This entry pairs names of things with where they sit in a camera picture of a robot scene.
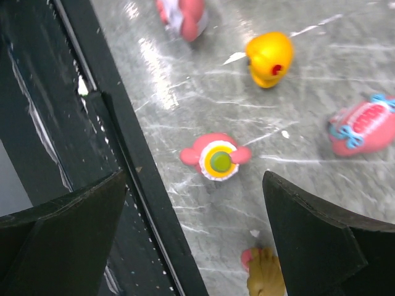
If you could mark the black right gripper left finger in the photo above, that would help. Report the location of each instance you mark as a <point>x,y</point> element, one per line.
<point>61,247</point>

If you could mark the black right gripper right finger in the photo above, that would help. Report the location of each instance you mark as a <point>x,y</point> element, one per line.
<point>325,249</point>

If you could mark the pink toy with blue bows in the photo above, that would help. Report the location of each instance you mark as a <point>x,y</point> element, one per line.
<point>363,128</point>

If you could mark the pink toy with green hat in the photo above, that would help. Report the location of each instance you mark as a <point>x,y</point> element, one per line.
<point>217,156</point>

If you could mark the olive brown pink toy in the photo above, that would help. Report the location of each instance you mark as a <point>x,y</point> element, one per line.
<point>264,272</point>

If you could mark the yellow duck burger toy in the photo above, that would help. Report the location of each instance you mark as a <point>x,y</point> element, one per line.
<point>270,56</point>

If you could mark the pink white lying toy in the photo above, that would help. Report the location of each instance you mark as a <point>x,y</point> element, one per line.
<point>187,18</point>

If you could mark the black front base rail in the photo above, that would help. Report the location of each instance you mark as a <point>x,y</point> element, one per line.
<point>67,122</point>

